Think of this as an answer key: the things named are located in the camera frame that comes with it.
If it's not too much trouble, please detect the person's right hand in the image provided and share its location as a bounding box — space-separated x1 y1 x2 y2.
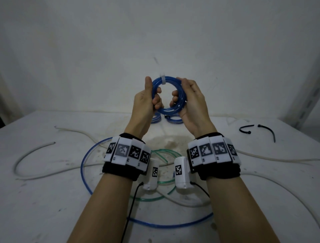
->
169 78 217 140

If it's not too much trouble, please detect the person's left hand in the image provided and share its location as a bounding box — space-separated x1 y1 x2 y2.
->
124 76 165 140

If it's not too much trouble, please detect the blue tube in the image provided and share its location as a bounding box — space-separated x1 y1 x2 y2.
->
164 113 183 124

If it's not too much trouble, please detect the blue white coil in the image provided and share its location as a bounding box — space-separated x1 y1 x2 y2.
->
151 76 187 115

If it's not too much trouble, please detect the green tube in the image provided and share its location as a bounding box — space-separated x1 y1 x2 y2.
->
130 149 187 203

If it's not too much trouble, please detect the curled black cable tie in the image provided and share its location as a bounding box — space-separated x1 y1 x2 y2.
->
239 124 255 134

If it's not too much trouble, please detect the white tube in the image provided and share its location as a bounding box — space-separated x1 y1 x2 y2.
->
14 142 56 176
16 126 320 223

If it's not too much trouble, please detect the long black cable tie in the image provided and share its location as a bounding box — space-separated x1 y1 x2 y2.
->
257 124 276 143

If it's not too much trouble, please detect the person's right forearm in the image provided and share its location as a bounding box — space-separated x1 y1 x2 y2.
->
206 176 280 243

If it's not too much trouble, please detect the person's left forearm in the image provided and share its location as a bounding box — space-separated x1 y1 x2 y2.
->
67 173 133 243

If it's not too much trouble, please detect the right black marker wristband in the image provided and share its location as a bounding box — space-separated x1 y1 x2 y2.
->
186 133 242 181

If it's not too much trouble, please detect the black marker wristband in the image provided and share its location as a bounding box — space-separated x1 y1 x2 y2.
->
186 133 242 181
102 133 152 182

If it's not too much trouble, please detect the left black marker wristband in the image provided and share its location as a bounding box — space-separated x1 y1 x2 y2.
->
102 133 152 182

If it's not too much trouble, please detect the white perforated shelf upright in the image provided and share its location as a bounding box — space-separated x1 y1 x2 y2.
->
285 62 320 128

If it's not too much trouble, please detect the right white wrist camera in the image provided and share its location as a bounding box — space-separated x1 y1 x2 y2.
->
174 156 197 189

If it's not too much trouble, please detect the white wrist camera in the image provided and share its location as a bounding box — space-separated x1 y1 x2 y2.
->
174 156 197 189
142 159 160 191

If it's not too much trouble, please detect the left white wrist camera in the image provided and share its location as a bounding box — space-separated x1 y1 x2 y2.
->
142 159 160 191

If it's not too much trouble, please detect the right black camera cord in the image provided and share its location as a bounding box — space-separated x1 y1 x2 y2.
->
191 181 210 198

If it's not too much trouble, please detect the black camera cord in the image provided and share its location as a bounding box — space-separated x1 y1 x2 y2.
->
121 182 144 243
191 181 210 198

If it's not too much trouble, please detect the left black camera cord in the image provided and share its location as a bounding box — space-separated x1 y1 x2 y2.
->
121 182 144 243

